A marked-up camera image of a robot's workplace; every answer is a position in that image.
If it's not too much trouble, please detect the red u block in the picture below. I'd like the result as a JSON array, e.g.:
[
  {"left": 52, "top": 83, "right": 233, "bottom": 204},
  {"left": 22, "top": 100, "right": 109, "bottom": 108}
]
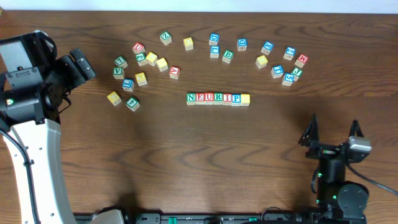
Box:
[
  {"left": 132, "top": 42, "right": 146, "bottom": 55},
  {"left": 204, "top": 92, "right": 214, "bottom": 105}
]

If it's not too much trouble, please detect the green L block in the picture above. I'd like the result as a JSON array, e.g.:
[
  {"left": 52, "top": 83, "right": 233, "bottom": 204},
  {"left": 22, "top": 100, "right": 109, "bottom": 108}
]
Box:
[{"left": 114, "top": 55, "right": 128, "bottom": 68}]

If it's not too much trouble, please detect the green R block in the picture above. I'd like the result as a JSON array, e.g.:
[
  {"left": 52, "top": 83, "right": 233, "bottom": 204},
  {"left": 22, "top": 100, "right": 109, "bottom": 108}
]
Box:
[{"left": 213, "top": 92, "right": 223, "bottom": 105}]

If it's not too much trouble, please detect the blue d block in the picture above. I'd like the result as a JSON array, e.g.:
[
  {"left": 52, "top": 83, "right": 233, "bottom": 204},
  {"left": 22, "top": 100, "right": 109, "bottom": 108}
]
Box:
[
  {"left": 209, "top": 33, "right": 220, "bottom": 45},
  {"left": 237, "top": 39, "right": 248, "bottom": 51}
]

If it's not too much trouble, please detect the green V block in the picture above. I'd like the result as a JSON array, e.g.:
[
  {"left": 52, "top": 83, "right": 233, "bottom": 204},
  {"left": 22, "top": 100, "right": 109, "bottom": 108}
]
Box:
[{"left": 113, "top": 67, "right": 125, "bottom": 80}]

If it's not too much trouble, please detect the green J block right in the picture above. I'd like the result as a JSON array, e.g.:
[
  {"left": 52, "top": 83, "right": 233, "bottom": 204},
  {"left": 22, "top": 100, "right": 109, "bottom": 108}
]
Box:
[{"left": 291, "top": 67, "right": 303, "bottom": 82}]

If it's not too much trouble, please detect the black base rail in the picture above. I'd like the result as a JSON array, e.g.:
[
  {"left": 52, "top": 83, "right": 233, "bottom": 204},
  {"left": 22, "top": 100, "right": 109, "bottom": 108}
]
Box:
[{"left": 73, "top": 212, "right": 315, "bottom": 224}]

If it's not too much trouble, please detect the blue Z block right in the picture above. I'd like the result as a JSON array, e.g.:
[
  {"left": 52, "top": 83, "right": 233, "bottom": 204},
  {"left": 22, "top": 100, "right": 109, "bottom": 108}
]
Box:
[{"left": 283, "top": 47, "right": 296, "bottom": 60}]

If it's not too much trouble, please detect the blue P block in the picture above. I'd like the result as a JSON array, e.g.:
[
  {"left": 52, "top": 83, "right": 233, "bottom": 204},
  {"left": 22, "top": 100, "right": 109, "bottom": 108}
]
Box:
[{"left": 231, "top": 94, "right": 241, "bottom": 106}]

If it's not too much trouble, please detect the blue l block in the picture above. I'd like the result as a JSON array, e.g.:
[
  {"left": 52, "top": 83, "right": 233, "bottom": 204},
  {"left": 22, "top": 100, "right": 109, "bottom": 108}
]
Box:
[
  {"left": 210, "top": 45, "right": 220, "bottom": 58},
  {"left": 122, "top": 78, "right": 134, "bottom": 92}
]

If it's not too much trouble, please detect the red M block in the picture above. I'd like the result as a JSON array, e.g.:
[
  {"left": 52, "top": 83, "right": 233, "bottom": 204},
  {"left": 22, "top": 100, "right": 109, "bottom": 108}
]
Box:
[{"left": 295, "top": 54, "right": 308, "bottom": 68}]

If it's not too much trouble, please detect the green j block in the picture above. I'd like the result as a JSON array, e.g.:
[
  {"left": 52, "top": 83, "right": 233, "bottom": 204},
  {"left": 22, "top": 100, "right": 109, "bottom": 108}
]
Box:
[
  {"left": 136, "top": 52, "right": 147, "bottom": 66},
  {"left": 291, "top": 67, "right": 303, "bottom": 82}
]

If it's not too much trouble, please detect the blue L block centre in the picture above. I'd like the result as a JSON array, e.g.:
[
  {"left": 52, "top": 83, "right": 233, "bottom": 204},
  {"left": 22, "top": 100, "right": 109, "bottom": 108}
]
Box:
[{"left": 210, "top": 45, "right": 220, "bottom": 58}]

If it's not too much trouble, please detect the red A block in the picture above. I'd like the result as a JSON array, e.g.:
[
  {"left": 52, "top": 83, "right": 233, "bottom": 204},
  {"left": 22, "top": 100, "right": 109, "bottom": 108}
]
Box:
[{"left": 169, "top": 66, "right": 180, "bottom": 80}]

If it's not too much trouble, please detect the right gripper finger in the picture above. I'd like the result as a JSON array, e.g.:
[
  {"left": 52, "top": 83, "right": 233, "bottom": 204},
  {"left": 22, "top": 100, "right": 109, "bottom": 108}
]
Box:
[
  {"left": 349, "top": 119, "right": 364, "bottom": 138},
  {"left": 298, "top": 114, "right": 319, "bottom": 148}
]

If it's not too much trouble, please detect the yellow O block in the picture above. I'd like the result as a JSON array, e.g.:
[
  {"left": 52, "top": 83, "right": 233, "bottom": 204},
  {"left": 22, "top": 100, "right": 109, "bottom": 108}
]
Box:
[{"left": 183, "top": 37, "right": 194, "bottom": 51}]

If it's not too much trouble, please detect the green 4 block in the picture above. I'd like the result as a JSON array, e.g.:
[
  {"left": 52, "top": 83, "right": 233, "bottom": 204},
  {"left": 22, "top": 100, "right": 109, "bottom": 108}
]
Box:
[{"left": 126, "top": 97, "right": 140, "bottom": 111}]

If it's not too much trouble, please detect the green J block left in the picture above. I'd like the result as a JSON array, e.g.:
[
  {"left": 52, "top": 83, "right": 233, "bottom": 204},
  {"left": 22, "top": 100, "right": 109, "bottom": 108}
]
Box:
[{"left": 136, "top": 52, "right": 147, "bottom": 66}]

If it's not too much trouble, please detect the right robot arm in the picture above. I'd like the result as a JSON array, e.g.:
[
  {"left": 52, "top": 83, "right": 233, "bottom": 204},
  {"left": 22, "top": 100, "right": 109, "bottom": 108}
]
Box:
[{"left": 298, "top": 115, "right": 372, "bottom": 223}]

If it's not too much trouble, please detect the green Z block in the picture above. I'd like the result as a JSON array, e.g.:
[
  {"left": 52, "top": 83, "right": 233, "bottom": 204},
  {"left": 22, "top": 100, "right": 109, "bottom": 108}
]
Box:
[{"left": 160, "top": 31, "right": 172, "bottom": 45}]

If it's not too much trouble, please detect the red I block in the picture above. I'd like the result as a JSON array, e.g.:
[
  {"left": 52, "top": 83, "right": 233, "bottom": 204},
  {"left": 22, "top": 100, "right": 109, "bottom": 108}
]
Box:
[{"left": 222, "top": 93, "right": 232, "bottom": 106}]

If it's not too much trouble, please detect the green B block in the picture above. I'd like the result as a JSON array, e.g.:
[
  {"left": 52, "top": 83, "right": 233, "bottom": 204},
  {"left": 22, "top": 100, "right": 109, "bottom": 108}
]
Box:
[{"left": 222, "top": 50, "right": 234, "bottom": 63}]

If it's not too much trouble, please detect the blue L block left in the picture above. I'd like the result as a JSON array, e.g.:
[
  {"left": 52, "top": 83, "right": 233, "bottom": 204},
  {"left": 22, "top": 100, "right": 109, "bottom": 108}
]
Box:
[{"left": 122, "top": 78, "right": 134, "bottom": 92}]

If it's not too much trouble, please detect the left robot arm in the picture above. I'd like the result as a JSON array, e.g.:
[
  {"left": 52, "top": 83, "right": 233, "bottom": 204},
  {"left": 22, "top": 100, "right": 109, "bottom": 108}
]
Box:
[{"left": 1, "top": 30, "right": 128, "bottom": 224}]

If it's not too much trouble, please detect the yellow block beside R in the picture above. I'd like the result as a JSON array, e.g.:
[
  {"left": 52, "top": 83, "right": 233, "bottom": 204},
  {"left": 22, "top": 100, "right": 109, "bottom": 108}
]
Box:
[{"left": 156, "top": 57, "right": 169, "bottom": 72}]

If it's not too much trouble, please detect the blue D block right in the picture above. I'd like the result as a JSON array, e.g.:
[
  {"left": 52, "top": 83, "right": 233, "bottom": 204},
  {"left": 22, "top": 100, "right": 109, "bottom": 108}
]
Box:
[{"left": 237, "top": 39, "right": 248, "bottom": 51}]

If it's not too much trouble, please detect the red E block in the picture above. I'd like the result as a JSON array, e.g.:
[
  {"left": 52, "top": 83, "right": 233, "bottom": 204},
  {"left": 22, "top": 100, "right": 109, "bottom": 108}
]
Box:
[{"left": 195, "top": 93, "right": 205, "bottom": 105}]

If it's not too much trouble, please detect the blue D block upper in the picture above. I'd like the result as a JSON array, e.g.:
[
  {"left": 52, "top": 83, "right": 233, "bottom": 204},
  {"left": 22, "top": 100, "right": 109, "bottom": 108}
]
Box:
[{"left": 209, "top": 33, "right": 220, "bottom": 45}]

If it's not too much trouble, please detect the blue X block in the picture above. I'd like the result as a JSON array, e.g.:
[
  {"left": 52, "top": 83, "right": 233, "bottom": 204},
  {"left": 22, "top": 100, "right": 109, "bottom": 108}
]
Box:
[{"left": 261, "top": 41, "right": 274, "bottom": 55}]

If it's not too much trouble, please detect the blue S block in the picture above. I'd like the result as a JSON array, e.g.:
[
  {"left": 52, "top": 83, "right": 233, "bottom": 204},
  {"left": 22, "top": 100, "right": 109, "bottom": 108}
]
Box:
[{"left": 282, "top": 73, "right": 295, "bottom": 86}]

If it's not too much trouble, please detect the green N block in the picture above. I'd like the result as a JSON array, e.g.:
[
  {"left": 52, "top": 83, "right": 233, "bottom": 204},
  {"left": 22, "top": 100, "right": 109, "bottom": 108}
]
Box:
[{"left": 186, "top": 93, "right": 196, "bottom": 105}]

